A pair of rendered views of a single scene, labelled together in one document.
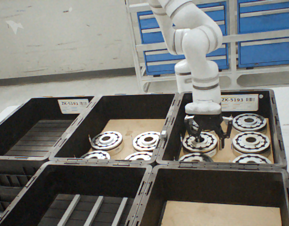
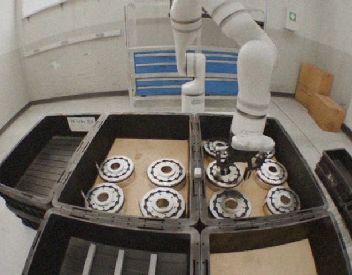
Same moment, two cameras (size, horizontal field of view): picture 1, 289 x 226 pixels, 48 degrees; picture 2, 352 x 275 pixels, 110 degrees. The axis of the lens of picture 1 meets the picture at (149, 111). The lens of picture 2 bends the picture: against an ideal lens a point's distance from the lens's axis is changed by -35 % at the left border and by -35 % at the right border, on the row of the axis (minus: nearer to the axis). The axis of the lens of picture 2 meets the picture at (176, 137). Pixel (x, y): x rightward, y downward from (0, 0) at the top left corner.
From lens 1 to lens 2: 0.55 m
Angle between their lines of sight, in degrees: 15
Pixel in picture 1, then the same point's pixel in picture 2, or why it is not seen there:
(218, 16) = not seen: hidden behind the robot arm
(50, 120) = (61, 136)
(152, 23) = (143, 59)
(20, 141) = (36, 158)
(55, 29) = (78, 65)
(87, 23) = (98, 61)
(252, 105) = not seen: hidden behind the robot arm
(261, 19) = (216, 65)
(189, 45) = (255, 58)
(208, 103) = (259, 137)
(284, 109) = not seen: hidden behind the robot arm
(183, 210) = (227, 264)
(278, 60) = (224, 91)
